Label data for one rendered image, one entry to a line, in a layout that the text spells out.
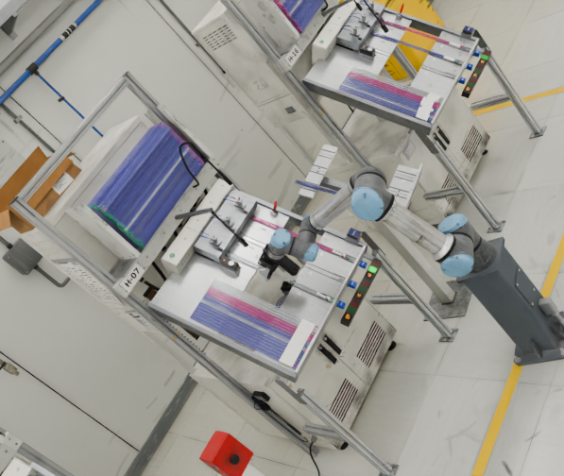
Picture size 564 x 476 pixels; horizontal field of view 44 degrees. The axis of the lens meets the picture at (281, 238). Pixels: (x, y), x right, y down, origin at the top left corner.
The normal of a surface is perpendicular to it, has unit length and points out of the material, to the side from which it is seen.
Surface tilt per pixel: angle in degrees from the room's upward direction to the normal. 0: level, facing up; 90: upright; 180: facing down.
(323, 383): 90
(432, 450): 0
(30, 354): 90
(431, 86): 44
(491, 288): 90
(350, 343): 90
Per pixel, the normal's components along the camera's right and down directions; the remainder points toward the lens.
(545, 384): -0.63, -0.65
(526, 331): -0.31, 0.72
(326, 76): -0.02, -0.52
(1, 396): 0.61, -0.08
